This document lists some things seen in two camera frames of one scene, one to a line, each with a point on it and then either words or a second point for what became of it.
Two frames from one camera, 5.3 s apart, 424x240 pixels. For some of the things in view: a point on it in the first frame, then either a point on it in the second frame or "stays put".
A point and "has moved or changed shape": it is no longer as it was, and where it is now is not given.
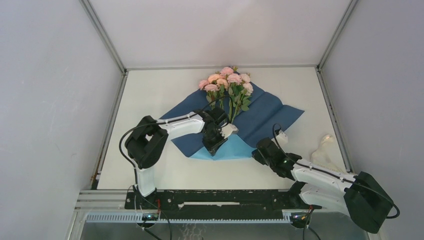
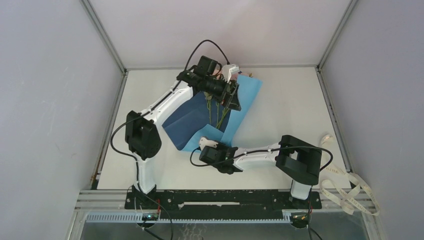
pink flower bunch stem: x=243 y=102 to x=234 y=76
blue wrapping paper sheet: x=260 y=122 has moved or changed shape
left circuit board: x=150 y=216 stays put
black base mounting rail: x=218 y=203 stays put
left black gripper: x=212 y=147 to x=230 y=100
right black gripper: x=256 y=155 to x=222 y=145
